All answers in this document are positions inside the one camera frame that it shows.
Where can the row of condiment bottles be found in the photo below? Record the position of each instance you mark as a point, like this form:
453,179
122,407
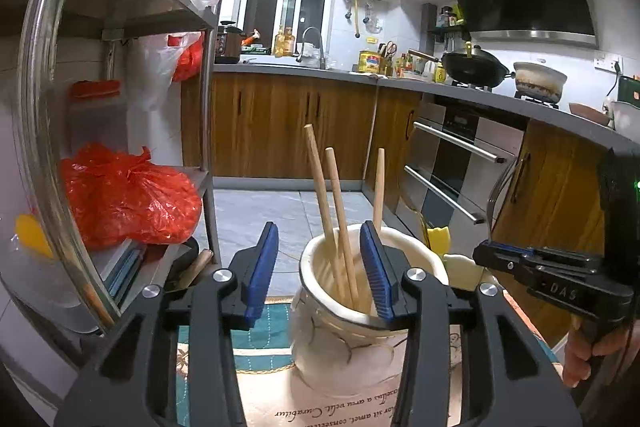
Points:
417,69

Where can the white plastic bag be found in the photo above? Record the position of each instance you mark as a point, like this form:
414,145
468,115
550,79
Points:
155,72

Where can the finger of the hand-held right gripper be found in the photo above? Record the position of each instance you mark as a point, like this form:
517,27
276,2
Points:
550,255
500,259

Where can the small hanging red plastic bag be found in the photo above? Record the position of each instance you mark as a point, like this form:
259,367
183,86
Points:
190,59

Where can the person's right hand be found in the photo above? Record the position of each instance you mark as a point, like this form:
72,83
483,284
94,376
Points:
580,357

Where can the stainless steel shelf rack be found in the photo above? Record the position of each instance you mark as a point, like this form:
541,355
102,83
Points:
40,82

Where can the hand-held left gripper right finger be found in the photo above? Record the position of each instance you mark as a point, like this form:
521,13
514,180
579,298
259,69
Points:
375,272

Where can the yellow plastic item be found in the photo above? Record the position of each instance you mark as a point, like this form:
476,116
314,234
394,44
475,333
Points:
32,232

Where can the stack of flat boards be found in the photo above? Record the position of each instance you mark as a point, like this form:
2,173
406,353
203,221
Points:
122,269

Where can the wooden lower kitchen cabinets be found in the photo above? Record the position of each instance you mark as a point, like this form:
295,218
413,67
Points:
270,122

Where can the metal kitchen faucet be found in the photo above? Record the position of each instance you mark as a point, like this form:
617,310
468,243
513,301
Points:
320,44

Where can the grey kitchen countertop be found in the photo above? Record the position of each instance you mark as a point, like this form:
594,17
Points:
300,69

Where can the printed horse table cloth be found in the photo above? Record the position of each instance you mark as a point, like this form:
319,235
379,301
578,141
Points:
270,387

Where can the clear plastic container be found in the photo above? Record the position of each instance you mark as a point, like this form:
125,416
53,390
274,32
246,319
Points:
45,287

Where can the amber glass bottle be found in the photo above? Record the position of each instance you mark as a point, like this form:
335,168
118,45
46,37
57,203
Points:
280,44
290,44

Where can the dark red rice cooker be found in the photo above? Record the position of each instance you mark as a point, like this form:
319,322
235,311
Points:
227,44

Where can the built-in steel oven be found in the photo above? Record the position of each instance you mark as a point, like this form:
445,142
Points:
450,147

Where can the green container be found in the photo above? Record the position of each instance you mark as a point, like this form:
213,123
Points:
627,89

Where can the white floral ceramic utensil holder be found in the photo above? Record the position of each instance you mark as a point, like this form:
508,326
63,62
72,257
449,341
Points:
340,347

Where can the black wok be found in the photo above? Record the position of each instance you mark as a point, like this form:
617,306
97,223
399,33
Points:
475,69

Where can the white ceramic cooking pot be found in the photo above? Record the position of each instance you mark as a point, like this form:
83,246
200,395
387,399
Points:
540,82

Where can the red lid box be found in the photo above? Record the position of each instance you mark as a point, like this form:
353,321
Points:
95,89

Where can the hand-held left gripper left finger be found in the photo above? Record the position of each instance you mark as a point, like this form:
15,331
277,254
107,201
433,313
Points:
260,272

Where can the wooden chopstick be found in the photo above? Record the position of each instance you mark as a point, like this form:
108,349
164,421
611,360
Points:
322,197
340,217
379,192

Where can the wall power socket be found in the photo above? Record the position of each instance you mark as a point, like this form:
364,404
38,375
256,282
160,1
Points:
607,63

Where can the white bowl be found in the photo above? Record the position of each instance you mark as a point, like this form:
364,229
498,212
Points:
625,117

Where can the wall spice shelf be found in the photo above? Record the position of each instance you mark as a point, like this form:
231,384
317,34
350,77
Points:
447,24

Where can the brown dish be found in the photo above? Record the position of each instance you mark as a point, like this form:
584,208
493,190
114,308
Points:
590,113

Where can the large red plastic bag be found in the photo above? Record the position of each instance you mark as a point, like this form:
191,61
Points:
130,197

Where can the knife holder with scissors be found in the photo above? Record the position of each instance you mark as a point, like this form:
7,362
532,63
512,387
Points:
387,59

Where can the orange kitchen tool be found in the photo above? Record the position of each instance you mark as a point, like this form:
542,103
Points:
251,39

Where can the yellow tin can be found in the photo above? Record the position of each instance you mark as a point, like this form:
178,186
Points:
369,62

